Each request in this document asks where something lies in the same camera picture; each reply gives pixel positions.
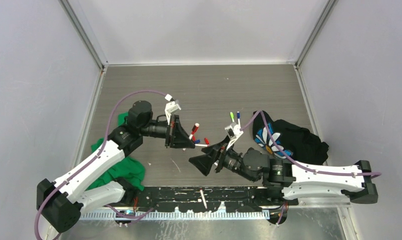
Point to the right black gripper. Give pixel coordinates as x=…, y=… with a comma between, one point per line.
x=204, y=162

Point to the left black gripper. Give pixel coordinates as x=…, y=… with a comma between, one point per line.
x=179, y=138

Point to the green pen cap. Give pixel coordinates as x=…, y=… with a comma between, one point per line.
x=232, y=115

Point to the blue capped white pen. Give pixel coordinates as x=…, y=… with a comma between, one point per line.
x=238, y=119

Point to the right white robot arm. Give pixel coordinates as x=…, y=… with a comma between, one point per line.
x=288, y=181

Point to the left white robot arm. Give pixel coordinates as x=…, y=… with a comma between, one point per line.
x=63, y=201

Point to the green cloth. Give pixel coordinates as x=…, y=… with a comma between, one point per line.
x=128, y=168

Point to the black daisy cloth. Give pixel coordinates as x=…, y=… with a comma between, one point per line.
x=297, y=142

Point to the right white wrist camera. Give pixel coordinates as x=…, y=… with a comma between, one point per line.
x=234, y=133

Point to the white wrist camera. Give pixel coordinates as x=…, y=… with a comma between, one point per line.
x=171, y=107
x=234, y=133

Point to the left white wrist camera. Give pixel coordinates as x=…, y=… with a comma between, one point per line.
x=171, y=107

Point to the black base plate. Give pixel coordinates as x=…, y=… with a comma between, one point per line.
x=241, y=199

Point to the slotted cable duct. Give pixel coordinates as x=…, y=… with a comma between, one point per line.
x=221, y=214

